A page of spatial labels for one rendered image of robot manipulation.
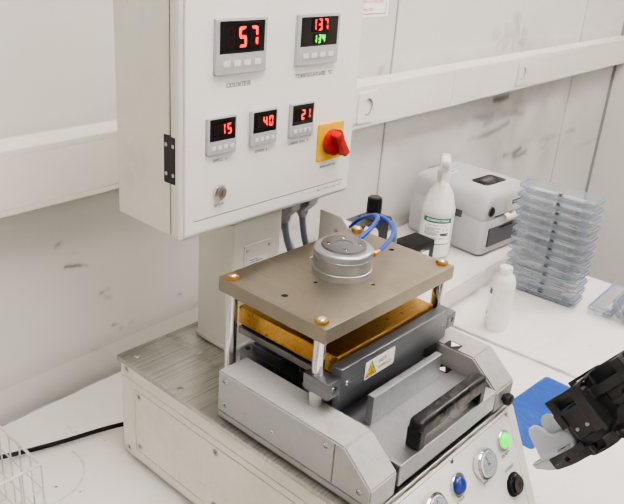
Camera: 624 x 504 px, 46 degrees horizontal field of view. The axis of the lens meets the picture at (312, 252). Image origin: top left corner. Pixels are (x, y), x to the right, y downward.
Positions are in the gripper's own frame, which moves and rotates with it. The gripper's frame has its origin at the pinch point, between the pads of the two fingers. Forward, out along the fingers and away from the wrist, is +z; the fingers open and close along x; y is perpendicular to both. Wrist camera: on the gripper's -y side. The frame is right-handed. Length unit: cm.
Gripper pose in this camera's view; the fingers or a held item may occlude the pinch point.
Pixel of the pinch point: (545, 466)
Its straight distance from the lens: 106.6
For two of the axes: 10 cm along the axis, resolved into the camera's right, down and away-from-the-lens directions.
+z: -4.9, 5.6, 6.7
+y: -5.6, -7.9, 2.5
